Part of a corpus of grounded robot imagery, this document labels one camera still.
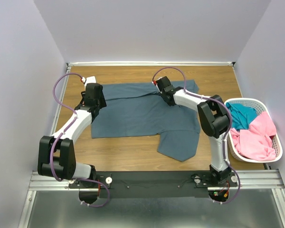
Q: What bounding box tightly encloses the grey-blue t-shirt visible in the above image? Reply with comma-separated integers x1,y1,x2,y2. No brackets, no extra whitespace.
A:
91,83,200,162

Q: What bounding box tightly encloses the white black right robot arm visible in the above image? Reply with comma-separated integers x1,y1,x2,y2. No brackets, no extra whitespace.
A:
156,84,232,186

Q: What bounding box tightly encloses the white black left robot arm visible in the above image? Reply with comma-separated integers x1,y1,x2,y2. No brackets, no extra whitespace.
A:
38,77,106,188

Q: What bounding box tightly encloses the teal t-shirt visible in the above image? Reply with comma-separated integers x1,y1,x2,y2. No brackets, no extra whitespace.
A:
226,103,258,131

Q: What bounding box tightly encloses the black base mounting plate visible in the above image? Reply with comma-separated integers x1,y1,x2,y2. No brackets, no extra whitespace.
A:
68,171,238,205

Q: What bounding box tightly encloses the white plastic laundry basket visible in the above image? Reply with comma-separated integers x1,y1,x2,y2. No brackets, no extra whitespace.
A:
225,98,283,163

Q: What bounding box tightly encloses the pink t-shirt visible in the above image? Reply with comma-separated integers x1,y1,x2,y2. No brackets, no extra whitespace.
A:
230,111,276,161

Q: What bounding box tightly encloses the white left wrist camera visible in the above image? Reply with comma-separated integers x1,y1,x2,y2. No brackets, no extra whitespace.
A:
81,76,96,86

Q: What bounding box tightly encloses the aluminium front rail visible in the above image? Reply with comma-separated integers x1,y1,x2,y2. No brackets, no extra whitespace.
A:
28,170,285,191

